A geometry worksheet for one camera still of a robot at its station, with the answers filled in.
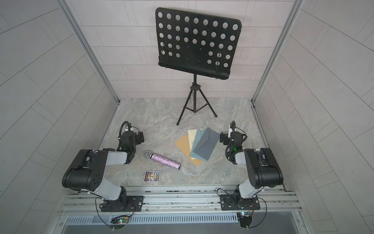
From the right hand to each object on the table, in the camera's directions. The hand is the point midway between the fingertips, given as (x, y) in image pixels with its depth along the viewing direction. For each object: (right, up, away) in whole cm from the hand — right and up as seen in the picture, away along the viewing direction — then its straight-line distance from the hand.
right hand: (229, 130), depth 96 cm
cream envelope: (-25, -2, +1) cm, 25 cm away
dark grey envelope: (-16, -8, -6) cm, 19 cm away
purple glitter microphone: (-50, -13, -11) cm, 53 cm away
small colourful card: (-46, -23, -17) cm, 55 cm away
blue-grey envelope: (-20, -2, +1) cm, 20 cm away
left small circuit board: (-57, -37, -30) cm, 74 cm away
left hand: (-62, 0, -1) cm, 62 cm away
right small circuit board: (+1, -38, -27) cm, 47 cm away
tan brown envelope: (-31, -8, -3) cm, 32 cm away
